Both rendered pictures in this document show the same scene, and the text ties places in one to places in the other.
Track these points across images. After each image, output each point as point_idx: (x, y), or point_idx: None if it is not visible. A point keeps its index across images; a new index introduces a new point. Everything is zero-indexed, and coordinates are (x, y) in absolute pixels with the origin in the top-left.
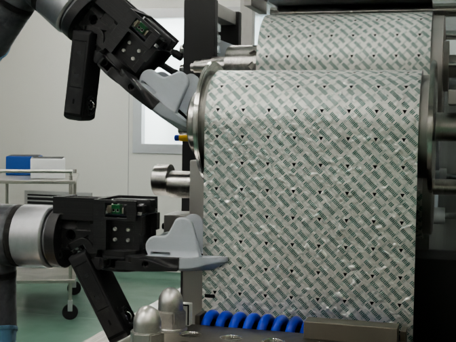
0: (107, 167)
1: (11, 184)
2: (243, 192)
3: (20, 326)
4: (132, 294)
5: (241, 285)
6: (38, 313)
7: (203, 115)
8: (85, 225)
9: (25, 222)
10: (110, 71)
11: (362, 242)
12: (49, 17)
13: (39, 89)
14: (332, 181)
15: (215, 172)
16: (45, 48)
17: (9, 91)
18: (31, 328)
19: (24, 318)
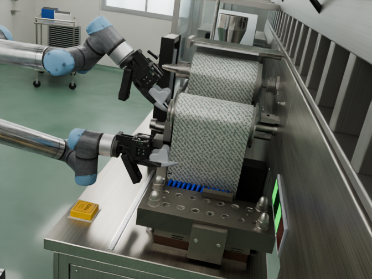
0: (88, 15)
1: None
2: (186, 142)
3: (50, 91)
4: (99, 77)
5: (181, 171)
6: (57, 84)
7: (174, 114)
8: (127, 145)
9: (105, 143)
10: (138, 88)
11: (224, 164)
12: (114, 61)
13: None
14: (217, 144)
15: (176, 134)
16: None
17: None
18: (55, 92)
19: (51, 87)
